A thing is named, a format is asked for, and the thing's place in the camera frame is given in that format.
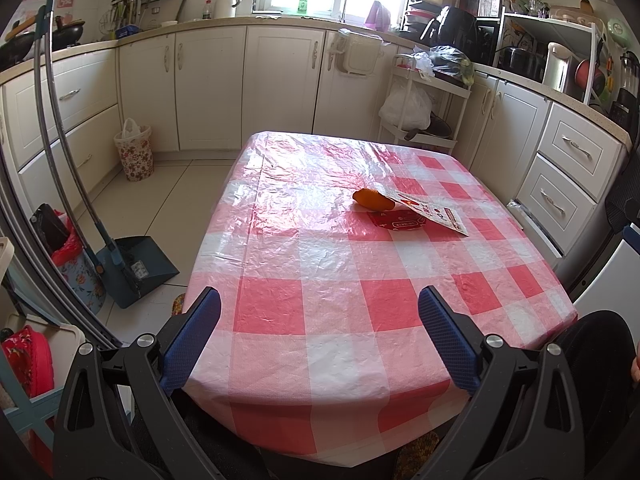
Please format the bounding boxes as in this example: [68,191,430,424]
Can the dark frying pan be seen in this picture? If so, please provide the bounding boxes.
[405,112,453,141]

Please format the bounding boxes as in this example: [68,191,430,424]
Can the white plastic container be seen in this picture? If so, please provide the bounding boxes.
[0,314,87,406]

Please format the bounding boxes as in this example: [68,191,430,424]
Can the dark bag of vegetables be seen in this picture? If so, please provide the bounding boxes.
[430,45,476,86]

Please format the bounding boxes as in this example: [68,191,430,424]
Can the white door-hung bin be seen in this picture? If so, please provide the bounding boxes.
[330,27,383,77]

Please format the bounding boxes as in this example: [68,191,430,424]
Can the blue floral bin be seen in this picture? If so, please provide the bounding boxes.
[60,252,107,313]

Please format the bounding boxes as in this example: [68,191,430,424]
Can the red pot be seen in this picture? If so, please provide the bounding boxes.
[575,59,603,93]

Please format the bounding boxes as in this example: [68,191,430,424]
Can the person's black trouser leg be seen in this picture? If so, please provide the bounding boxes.
[550,310,638,480]

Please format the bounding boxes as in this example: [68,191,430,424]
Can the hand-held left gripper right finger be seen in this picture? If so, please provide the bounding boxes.
[415,285,586,480]

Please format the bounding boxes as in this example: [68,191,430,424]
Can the red and white wrapper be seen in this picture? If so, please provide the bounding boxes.
[367,190,471,237]

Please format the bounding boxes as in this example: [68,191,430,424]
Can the stack of plastic containers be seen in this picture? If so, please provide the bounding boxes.
[402,1,441,31]

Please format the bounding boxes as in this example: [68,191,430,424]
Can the blue dustpan with handle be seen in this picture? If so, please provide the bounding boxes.
[32,5,180,309]

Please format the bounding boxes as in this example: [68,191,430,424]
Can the pink checkered plastic tablecloth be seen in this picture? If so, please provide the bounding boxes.
[182,131,578,466]

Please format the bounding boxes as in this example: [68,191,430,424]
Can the black cooking pot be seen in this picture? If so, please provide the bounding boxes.
[500,46,547,81]

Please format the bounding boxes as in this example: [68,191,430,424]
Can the clear crumpled plastic bag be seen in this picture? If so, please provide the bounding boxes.
[412,50,436,78]

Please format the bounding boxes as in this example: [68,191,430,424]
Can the teal wooden frame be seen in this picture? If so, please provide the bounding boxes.
[0,355,63,441]

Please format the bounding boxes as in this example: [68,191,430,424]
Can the white leaning panel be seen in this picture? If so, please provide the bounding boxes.
[506,199,565,257]

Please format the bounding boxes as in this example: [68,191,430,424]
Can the black flat object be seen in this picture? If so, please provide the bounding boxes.
[30,203,71,251]

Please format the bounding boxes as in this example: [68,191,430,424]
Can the white plastic bag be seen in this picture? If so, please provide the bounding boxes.
[378,85,433,131]

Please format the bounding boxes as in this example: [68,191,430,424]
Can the black wok with wooden handle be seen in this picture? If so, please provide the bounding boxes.
[0,20,40,67]

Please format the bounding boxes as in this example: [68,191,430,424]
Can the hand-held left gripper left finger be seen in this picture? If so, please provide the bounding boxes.
[52,286,223,480]

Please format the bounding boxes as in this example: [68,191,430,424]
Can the long orange peel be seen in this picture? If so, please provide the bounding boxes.
[352,188,396,211]

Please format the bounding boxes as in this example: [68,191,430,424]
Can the red embroidered cloth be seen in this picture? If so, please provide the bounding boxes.
[0,325,55,401]

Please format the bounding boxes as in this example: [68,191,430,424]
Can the black air fryer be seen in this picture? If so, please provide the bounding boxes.
[422,6,478,46]

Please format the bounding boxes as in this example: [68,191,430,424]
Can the floral waste basket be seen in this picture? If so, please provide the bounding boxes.
[114,118,153,182]

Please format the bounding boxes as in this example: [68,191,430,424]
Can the grey broom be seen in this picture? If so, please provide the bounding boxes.
[40,5,151,301]

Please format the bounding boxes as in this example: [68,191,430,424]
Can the white storage trolley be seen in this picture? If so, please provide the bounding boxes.
[377,52,473,153]

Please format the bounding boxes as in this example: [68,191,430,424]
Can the black microwave oven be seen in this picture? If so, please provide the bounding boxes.
[475,16,502,66]

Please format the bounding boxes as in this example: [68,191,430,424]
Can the chrome faucet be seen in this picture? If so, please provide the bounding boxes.
[320,0,349,23]

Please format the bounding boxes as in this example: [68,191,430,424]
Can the white appliance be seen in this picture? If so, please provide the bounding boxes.
[572,237,640,318]

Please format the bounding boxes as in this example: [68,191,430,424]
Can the red-lined trash bin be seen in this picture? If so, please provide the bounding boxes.
[0,155,123,351]

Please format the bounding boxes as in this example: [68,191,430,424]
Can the white kitchen cabinets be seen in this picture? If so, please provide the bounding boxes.
[0,17,631,281]

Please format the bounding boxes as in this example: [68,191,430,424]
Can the dark countertop appliance box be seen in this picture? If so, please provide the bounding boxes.
[459,0,503,18]

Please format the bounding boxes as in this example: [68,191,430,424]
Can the grey cutting board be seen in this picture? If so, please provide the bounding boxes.
[141,0,188,28]

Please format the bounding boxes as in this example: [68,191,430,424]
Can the black mesh chair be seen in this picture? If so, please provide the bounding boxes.
[605,157,640,231]

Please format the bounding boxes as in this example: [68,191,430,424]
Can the white electric kettle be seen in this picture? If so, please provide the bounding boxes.
[542,42,576,92]

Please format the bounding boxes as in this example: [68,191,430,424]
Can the white counter shelf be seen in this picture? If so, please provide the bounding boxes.
[500,12,603,106]

